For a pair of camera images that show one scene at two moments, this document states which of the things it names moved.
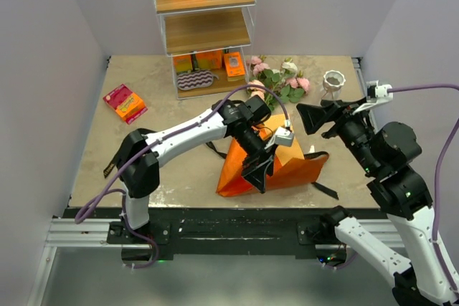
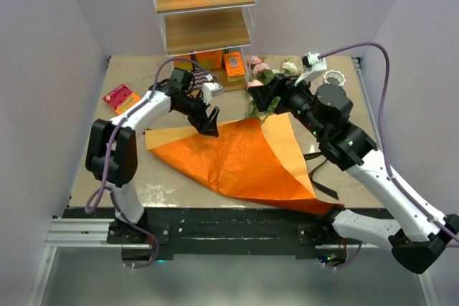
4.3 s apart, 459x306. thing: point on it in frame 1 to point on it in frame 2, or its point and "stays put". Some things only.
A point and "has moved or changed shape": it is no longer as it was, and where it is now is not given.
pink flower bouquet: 286,82 stays put
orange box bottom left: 183,63 stays put
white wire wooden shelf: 207,10 stays put
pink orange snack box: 126,104 stays put
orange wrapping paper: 289,168 has moved or changed shape
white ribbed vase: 333,81 stays put
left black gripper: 254,165 to 202,123
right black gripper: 313,116 to 282,87
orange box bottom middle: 209,60 stays put
